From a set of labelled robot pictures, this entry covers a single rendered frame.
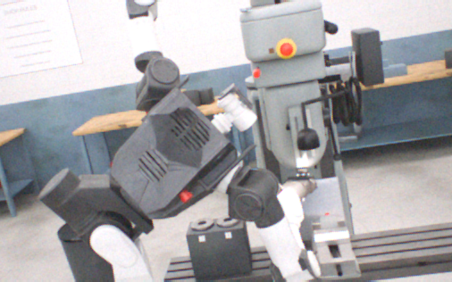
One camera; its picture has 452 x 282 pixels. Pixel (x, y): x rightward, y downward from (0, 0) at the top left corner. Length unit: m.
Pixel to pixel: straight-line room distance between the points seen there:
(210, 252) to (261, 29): 0.86
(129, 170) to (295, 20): 0.67
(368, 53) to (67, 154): 5.20
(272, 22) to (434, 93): 4.94
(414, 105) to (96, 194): 5.29
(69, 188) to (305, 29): 0.82
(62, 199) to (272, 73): 0.77
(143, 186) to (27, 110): 5.51
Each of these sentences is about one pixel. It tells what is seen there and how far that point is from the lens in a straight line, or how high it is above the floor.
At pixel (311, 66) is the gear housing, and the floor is 1.68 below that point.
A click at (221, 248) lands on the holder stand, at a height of 1.05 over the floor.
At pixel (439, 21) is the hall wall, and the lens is 6.32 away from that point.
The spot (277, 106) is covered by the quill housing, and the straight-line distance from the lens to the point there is 1.75.
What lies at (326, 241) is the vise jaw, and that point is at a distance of 1.93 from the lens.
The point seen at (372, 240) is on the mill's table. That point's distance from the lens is 2.10.
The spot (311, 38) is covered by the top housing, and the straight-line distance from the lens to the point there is 1.59.
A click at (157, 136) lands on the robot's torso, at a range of 1.31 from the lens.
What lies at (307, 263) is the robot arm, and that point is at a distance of 1.49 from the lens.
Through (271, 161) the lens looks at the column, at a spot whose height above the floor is 1.22.
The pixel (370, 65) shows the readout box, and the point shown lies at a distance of 2.06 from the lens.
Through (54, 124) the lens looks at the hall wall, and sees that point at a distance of 6.70.
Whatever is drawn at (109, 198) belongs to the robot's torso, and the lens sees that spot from 1.42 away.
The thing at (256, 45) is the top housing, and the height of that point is 1.78.
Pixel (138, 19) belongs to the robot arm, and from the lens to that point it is 1.59.
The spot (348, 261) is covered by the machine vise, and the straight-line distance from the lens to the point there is 1.85.
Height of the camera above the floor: 1.92
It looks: 15 degrees down
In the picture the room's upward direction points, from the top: 10 degrees counter-clockwise
